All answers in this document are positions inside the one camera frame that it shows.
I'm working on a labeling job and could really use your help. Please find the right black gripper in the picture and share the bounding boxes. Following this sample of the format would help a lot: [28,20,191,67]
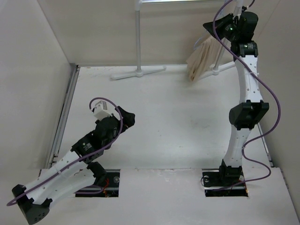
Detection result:
[202,13,239,43]

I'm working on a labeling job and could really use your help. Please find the beige trousers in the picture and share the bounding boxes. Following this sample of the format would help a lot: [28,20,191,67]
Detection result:
[186,36,221,82]

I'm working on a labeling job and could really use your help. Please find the blue wire hanger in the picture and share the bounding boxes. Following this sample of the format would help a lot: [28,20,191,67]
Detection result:
[193,36,207,50]

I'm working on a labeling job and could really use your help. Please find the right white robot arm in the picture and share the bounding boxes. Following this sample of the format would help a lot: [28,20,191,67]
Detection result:
[202,12,269,188]

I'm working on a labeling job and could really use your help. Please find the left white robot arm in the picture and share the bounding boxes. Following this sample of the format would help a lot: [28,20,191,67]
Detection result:
[12,105,135,225]

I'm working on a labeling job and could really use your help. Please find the white clothes rack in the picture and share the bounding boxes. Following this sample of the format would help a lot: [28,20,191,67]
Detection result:
[111,0,235,80]

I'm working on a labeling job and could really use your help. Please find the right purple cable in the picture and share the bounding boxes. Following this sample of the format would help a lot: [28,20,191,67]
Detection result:
[212,0,282,190]

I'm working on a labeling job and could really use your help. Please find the purple cable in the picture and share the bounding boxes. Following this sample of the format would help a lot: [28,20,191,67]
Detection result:
[6,97,124,207]
[212,0,282,190]

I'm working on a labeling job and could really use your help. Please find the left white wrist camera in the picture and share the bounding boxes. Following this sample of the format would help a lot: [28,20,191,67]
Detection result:
[92,100,112,121]

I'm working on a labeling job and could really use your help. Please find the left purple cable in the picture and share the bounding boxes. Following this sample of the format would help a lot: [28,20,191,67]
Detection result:
[6,97,124,207]

